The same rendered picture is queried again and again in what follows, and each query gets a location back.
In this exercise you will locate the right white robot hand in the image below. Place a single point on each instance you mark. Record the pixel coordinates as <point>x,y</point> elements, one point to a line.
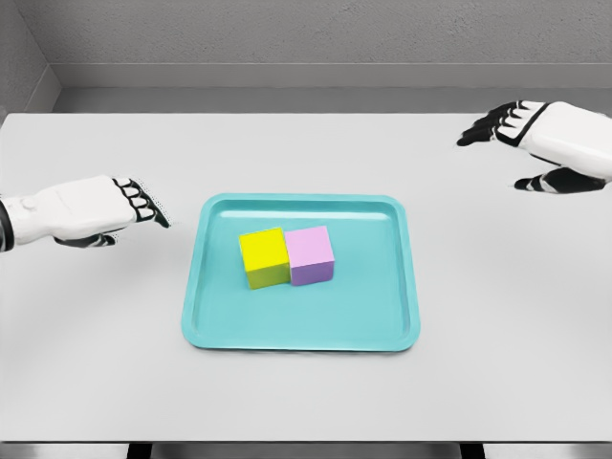
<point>559,136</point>

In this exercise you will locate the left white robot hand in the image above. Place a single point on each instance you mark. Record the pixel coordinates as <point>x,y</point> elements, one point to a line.
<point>91,205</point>

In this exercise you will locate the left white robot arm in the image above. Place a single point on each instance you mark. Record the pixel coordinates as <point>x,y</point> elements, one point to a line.
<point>21,217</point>

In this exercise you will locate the yellow cube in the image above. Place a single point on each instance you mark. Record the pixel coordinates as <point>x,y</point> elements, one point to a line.
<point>264,255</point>

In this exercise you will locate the pink cube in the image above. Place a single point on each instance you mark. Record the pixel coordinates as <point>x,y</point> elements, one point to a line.
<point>310,253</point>

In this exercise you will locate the teal rectangular tray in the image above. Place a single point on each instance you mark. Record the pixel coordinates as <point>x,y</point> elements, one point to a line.
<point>296,306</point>

